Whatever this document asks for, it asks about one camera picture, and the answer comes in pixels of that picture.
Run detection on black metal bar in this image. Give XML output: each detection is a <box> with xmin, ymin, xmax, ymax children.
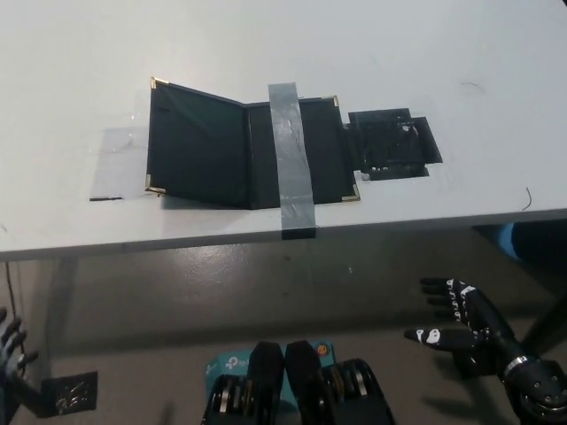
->
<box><xmin>12</xmin><ymin>378</ymin><xmax>48</xmax><ymax>420</ymax></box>

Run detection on teal router box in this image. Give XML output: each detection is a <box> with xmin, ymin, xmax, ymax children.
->
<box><xmin>204</xmin><ymin>339</ymin><xmax>336</xmax><ymax>404</ymax></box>

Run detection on blue object under table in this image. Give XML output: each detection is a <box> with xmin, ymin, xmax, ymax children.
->
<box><xmin>493</xmin><ymin>223</ymin><xmax>517</xmax><ymax>260</ymax></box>

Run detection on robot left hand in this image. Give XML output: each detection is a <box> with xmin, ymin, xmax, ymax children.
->
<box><xmin>0</xmin><ymin>307</ymin><xmax>40</xmax><ymax>387</ymax></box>

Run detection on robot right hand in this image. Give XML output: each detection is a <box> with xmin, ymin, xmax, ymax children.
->
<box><xmin>403</xmin><ymin>276</ymin><xmax>531</xmax><ymax>380</ymax></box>

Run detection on grey duct tape strip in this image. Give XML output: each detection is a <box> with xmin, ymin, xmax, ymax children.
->
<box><xmin>267</xmin><ymin>81</ymin><xmax>318</xmax><ymax>241</ymax></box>

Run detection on grey table leg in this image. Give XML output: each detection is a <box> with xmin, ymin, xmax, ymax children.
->
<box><xmin>43</xmin><ymin>256</ymin><xmax>77</xmax><ymax>358</ymax></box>

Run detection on clear plastic tape patch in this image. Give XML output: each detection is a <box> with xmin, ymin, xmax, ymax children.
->
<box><xmin>88</xmin><ymin>126</ymin><xmax>151</xmax><ymax>203</ymax></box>

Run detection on black tape patch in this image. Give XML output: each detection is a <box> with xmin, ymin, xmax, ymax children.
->
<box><xmin>343</xmin><ymin>105</ymin><xmax>444</xmax><ymax>182</ymax></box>

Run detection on robot body black blocks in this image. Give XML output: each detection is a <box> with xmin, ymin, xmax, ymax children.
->
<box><xmin>201</xmin><ymin>339</ymin><xmax>395</xmax><ymax>425</ymax></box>

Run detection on black table leg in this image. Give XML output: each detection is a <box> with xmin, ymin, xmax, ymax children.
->
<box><xmin>522</xmin><ymin>285</ymin><xmax>567</xmax><ymax>355</ymax></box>

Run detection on black diary with gold corners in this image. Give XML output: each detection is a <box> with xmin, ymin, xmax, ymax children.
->
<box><xmin>144</xmin><ymin>75</ymin><xmax>362</xmax><ymax>211</ymax></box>

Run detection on thin black cable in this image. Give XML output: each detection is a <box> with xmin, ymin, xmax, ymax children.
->
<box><xmin>3</xmin><ymin>260</ymin><xmax>24</xmax><ymax>321</ymax></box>

